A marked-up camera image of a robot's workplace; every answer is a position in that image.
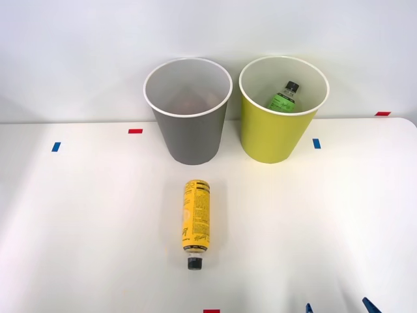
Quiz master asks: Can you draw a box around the yellow plastic bottle black cap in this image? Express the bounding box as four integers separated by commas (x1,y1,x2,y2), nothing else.
180,179,211,271

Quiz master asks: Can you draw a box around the yellow-green plastic waste bin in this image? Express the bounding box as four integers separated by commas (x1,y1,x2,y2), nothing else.
238,55,330,165

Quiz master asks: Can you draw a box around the grey plastic waste bin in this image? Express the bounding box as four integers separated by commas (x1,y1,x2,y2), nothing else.
143,57,234,166

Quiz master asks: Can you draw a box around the green label plastic bottle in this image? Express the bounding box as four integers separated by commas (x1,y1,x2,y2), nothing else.
266,80,300,115

